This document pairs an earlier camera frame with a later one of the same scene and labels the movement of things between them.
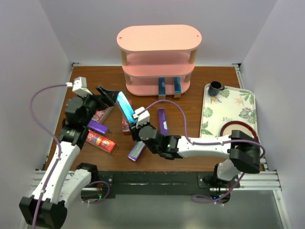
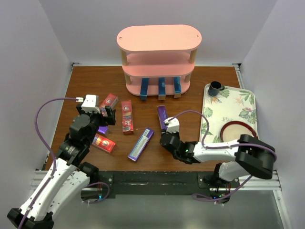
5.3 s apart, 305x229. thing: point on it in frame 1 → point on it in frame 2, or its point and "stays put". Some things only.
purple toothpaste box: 163,122 stays put
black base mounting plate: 110,183 stays put
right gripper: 135,130 → 177,134
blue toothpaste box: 161,88 stays put
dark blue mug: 215,88 stays put
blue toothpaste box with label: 127,109 → 144,89
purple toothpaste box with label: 137,150 stays put
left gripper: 108,96 → 110,119
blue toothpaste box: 177,87 stays put
